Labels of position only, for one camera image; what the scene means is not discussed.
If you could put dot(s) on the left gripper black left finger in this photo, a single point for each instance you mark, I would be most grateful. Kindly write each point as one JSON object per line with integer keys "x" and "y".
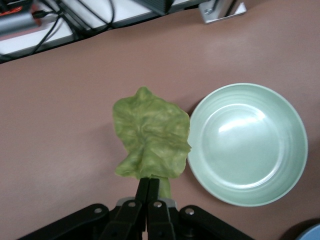
{"x": 130, "y": 220}

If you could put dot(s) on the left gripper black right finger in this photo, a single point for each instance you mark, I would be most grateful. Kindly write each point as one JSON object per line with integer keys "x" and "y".
{"x": 160, "y": 222}

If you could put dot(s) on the green lettuce leaf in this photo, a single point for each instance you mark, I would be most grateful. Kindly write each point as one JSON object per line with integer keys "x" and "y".
{"x": 152, "y": 135}

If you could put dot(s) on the pale green plate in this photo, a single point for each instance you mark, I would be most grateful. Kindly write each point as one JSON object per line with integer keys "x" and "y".
{"x": 250, "y": 145}

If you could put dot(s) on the brown table cover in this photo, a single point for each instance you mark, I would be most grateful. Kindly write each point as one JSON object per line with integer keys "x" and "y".
{"x": 62, "y": 112}

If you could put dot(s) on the blue plate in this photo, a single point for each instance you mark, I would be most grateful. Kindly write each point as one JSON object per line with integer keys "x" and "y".
{"x": 312, "y": 233}

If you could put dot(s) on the grey ribbed box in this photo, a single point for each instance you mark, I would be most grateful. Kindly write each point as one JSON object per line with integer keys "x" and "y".
{"x": 157, "y": 5}

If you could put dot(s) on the grey metal box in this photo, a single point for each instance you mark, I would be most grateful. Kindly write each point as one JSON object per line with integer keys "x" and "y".
{"x": 15, "y": 23}

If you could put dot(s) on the silver camera mount bracket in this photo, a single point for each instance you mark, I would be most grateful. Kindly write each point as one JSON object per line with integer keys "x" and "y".
{"x": 220, "y": 12}

